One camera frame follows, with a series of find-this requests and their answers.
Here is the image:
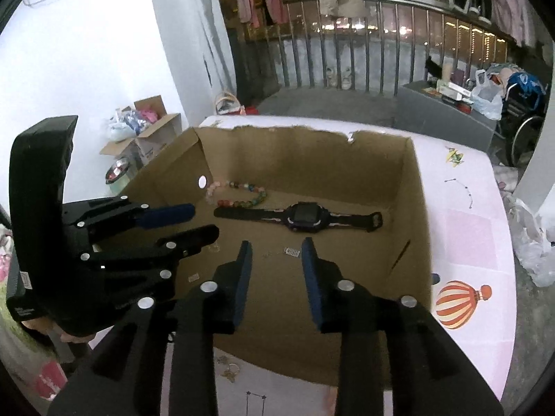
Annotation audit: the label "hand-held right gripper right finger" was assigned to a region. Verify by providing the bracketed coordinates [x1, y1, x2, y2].
[302, 237, 504, 416]

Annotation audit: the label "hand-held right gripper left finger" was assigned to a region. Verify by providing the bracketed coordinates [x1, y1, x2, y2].
[48, 240, 253, 416]

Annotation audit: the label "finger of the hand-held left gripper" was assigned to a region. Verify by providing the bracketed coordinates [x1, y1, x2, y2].
[63, 196, 196, 244]
[84, 224, 220, 279]

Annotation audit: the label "black digital wristwatch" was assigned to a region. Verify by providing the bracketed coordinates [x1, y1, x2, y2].
[214, 201, 384, 235]

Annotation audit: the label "large cardboard box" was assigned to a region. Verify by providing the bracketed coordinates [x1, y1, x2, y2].
[121, 125, 434, 388]

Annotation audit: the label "person's left hand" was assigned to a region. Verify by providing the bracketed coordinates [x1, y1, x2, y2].
[22, 317, 98, 344]

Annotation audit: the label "green round tin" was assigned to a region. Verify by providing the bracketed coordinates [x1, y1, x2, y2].
[105, 156, 136, 196]

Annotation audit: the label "small open cardboard box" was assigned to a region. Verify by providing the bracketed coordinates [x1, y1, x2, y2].
[100, 95, 183, 170]

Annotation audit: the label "gold earring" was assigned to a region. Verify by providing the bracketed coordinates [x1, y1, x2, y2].
[214, 355, 242, 383]

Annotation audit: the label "knotted white plastic bag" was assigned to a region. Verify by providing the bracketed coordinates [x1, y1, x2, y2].
[106, 107, 149, 142]

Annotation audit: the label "grey low cabinet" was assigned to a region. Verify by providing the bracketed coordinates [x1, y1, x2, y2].
[396, 80, 498, 153]

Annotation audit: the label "crumpled white plastic bag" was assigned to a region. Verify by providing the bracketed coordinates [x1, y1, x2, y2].
[512, 199, 555, 287]

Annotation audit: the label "metal balcony railing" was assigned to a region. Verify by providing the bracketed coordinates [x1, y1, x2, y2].
[236, 0, 510, 97]

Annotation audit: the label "white plastic shopping bag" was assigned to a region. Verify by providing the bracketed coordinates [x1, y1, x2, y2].
[470, 69, 504, 121]

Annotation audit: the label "wheelchair with blue bag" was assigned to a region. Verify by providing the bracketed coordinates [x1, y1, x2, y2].
[498, 71, 548, 166]

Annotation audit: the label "hanging pale pink clothes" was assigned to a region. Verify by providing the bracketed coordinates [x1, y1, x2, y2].
[483, 0, 537, 47]

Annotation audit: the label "colourful bead bracelet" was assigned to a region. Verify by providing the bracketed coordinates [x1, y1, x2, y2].
[206, 180, 268, 209]

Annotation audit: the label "beige handled basket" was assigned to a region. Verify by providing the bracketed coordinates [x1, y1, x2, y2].
[214, 91, 244, 116]

